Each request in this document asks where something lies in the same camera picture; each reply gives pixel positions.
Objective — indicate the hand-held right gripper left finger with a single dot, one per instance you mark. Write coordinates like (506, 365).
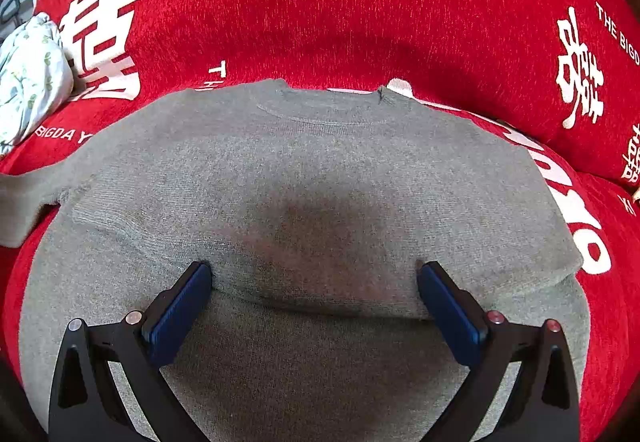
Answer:
(181, 309)

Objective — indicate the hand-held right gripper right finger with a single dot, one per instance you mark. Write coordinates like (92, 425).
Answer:
(450, 312)

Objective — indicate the grey knit sweater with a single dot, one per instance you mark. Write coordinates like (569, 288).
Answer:
(310, 182)

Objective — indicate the white floral cloth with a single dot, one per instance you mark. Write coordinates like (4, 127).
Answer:
(30, 71)

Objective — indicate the black chair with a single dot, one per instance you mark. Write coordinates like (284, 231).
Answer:
(10, 14)

